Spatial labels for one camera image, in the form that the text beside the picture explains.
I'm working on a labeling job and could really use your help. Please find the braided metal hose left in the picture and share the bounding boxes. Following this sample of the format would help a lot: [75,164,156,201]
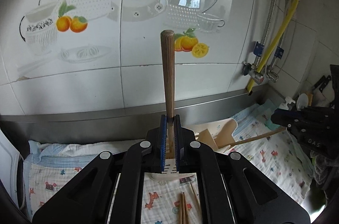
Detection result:
[252,0,280,69]

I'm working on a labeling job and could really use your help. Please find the white appliance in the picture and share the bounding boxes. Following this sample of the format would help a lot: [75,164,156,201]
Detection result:
[0,132,21,208]

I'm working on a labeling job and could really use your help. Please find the printed white muslin cloth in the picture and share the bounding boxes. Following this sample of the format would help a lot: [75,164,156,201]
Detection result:
[23,101,313,223]

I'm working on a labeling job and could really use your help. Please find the wooden chopstick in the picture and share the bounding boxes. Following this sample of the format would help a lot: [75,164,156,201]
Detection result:
[226,127,286,147]
[182,192,190,224]
[179,192,185,224]
[160,30,175,157]
[190,182,200,207]

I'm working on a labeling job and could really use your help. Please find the cream plastic utensil holder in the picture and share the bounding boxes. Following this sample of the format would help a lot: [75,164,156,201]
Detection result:
[150,118,236,179]

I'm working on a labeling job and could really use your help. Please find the white ladle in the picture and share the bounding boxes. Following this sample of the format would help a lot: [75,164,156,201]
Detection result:
[296,93,308,110]

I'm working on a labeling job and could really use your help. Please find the metal water valve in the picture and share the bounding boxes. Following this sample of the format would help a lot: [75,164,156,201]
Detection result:
[265,65,279,83]

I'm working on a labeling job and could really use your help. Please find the black-handled kitchen knife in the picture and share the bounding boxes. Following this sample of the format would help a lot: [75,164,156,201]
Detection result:
[311,75,332,93]

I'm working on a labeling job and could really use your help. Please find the braided metal hose right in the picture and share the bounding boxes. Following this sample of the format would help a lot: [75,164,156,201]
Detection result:
[268,33,286,74]

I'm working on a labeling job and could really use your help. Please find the yellow gas hose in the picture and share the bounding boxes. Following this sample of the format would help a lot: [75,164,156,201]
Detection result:
[246,0,303,93]

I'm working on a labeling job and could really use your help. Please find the teal soap pump bottle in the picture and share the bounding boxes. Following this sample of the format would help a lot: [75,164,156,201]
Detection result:
[279,96,295,110]

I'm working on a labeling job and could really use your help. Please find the braided metal hose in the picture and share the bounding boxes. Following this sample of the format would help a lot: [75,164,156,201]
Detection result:
[268,33,286,74]
[252,0,280,69]

